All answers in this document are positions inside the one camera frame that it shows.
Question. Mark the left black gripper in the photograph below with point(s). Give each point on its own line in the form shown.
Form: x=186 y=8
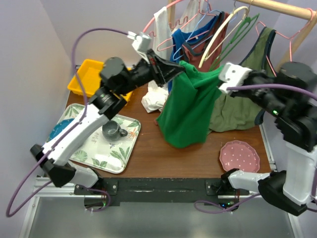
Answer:
x=161 y=70

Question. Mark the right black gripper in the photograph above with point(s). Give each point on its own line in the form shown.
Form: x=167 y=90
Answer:
x=255 y=73

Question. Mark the olive green tank top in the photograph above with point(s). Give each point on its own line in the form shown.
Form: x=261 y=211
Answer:
x=239 y=113

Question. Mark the bright green tank top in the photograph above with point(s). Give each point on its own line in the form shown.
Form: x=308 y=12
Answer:
x=186 y=115

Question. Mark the green plastic hanger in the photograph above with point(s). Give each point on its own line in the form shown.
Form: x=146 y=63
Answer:
x=242 y=30

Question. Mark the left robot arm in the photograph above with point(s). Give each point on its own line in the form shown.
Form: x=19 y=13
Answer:
x=116 y=81

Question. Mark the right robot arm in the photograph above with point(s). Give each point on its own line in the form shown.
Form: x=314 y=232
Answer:
x=286 y=97

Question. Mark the white tank top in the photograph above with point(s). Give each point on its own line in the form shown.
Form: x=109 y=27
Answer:
x=155 y=97

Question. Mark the blue tank top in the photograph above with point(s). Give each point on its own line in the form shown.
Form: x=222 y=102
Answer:
x=194 y=56

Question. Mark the rust red tank top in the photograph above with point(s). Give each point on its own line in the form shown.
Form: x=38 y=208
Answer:
x=166 y=54

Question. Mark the large pink hanger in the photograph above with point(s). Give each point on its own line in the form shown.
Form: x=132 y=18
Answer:
x=177 y=14

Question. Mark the pink hanger right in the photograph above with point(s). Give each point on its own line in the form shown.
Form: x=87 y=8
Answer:
x=290 y=39

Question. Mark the pink dotted plate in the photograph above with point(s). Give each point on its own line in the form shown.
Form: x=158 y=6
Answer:
x=239 y=155

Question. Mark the yellow plastic bin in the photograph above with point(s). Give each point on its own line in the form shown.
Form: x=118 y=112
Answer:
x=88 y=73

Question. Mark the grey ceramic mug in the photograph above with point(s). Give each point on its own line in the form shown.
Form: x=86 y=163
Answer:
x=112 y=131

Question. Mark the floral serving tray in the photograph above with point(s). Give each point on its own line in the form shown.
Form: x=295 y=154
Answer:
x=109 y=156

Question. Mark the blue dotted plate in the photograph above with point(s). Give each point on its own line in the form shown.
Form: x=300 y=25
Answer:
x=59 y=128

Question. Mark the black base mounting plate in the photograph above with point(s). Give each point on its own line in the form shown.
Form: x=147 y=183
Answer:
x=166 y=190

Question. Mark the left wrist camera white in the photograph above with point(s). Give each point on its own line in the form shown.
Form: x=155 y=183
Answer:
x=141 y=43

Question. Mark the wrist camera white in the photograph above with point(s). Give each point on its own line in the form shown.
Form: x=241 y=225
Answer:
x=232 y=75
x=141 y=43

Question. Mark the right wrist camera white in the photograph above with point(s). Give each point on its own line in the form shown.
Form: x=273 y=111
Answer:
x=232 y=75

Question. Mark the light blue wire hanger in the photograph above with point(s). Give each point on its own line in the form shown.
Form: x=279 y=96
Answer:
x=180 y=55

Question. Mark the small pink wire hanger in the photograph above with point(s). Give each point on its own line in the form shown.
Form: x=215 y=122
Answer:
x=179 y=38

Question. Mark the wooden clothes rail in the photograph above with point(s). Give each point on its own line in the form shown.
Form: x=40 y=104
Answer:
x=290 y=10

